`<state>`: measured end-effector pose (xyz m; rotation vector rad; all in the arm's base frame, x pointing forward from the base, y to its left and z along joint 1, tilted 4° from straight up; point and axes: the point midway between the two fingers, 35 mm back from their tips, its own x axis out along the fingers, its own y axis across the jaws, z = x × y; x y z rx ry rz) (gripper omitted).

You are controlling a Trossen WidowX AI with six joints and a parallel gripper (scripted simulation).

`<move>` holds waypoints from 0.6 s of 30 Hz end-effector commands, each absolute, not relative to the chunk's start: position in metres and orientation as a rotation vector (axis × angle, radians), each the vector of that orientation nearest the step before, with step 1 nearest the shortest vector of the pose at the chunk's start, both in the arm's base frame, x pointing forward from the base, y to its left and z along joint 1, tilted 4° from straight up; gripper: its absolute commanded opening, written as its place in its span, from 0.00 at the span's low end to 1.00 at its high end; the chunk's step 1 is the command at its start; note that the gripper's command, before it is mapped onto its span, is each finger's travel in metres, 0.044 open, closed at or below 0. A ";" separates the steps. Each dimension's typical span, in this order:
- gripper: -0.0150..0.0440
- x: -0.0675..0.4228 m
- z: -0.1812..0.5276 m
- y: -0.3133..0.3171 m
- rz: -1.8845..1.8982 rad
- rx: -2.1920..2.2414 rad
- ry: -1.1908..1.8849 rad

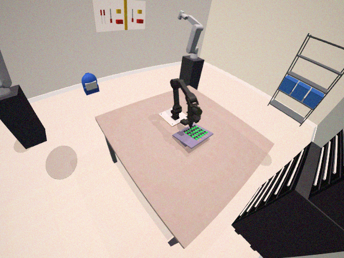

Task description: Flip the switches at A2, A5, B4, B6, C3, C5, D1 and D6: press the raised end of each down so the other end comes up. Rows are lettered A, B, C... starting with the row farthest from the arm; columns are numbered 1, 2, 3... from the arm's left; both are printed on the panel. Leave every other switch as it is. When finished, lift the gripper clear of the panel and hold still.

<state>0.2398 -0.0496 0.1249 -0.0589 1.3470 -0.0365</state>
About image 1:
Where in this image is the lavender switch panel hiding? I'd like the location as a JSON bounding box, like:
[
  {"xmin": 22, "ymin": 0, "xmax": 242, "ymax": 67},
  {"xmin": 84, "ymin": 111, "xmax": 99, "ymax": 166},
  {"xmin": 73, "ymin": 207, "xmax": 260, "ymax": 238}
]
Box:
[{"xmin": 173, "ymin": 123, "xmax": 213, "ymax": 149}]

